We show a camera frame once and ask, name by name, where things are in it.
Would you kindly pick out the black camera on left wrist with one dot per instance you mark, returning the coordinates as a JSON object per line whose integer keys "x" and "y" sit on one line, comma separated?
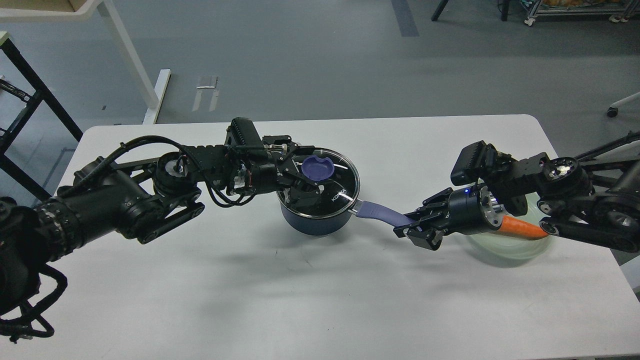
{"x": 242, "y": 132}

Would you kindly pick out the metal wire cart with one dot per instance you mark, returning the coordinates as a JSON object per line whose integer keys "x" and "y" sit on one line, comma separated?
{"x": 616, "y": 11}

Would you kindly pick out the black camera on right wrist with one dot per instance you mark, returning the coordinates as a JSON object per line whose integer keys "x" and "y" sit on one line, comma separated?
{"x": 473, "y": 162}

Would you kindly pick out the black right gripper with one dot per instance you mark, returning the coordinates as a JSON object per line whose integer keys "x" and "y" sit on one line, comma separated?
{"x": 468, "y": 211}

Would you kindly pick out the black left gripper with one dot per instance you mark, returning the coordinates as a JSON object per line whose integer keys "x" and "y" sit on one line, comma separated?
{"x": 269, "y": 165}

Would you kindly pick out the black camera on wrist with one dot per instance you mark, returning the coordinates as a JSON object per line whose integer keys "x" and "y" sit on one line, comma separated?
{"x": 242, "y": 132}
{"x": 473, "y": 162}

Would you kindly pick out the translucent green plate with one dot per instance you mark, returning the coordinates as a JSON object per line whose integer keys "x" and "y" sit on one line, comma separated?
{"x": 494, "y": 247}

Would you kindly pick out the glass pot lid purple knob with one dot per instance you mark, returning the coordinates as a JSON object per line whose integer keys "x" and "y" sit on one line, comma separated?
{"x": 340, "y": 190}

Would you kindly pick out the dark blue saucepan purple handle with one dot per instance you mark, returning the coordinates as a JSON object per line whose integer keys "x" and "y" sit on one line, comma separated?
{"x": 361, "y": 209}

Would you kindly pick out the orange toy carrot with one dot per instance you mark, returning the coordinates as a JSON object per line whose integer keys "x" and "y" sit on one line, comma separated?
{"x": 520, "y": 229}

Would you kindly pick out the black metal rack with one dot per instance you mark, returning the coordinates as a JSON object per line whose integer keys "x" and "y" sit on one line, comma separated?
{"x": 42, "y": 95}

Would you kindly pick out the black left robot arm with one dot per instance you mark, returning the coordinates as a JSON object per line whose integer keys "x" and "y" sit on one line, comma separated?
{"x": 144, "y": 189}

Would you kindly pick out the white desk frame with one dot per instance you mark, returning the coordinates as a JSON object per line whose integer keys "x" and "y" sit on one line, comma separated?
{"x": 41, "y": 11}

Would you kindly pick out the white office chair base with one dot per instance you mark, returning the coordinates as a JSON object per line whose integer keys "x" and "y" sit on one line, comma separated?
{"x": 613, "y": 108}

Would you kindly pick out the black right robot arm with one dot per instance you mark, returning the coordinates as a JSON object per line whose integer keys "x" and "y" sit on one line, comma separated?
{"x": 579, "y": 198}

